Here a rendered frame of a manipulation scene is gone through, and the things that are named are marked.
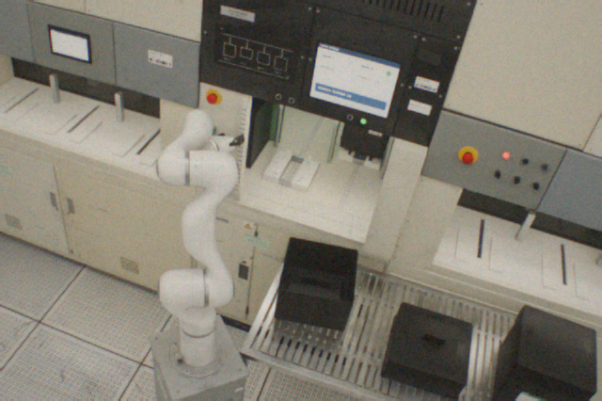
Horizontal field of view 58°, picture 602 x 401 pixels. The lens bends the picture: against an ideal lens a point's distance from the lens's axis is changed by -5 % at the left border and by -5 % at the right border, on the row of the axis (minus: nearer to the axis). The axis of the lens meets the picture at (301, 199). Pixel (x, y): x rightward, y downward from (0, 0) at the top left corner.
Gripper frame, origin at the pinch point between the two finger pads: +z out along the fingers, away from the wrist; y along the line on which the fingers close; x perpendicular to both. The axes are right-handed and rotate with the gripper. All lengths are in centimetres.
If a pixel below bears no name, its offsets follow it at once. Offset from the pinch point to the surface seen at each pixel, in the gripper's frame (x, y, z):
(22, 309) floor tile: -91, -128, -30
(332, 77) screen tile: 23.8, 43.9, 0.4
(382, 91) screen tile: 19, 61, 4
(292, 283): -57, 24, -5
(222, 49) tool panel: 35.2, 5.4, -8.2
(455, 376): -75, 94, -17
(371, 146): -19, 32, 65
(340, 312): -58, 50, -17
